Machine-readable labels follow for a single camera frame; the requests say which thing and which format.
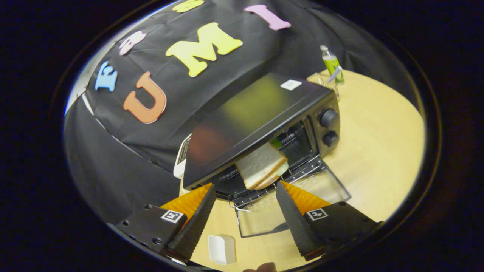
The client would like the toast sandwich with lettuce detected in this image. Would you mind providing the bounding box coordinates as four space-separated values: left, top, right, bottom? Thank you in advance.
235 142 290 190

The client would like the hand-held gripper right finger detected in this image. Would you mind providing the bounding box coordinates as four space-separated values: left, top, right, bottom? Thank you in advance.
275 180 385 262

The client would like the white string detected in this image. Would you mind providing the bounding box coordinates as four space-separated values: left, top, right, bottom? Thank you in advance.
229 202 252 216

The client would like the green drink bottle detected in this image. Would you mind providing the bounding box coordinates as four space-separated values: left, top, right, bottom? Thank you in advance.
320 45 345 85

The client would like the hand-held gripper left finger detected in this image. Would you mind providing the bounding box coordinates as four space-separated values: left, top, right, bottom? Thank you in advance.
115 184 217 263

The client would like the black toaster oven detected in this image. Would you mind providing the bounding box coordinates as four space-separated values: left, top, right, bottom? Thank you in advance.
183 73 352 238

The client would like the wire basket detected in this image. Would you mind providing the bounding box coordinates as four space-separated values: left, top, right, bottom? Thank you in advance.
312 72 341 100

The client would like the white rectangular tray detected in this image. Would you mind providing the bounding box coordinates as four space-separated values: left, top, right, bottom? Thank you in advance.
208 234 237 265

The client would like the white pop-up toaster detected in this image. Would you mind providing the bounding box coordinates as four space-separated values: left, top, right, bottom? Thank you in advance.
173 134 192 180

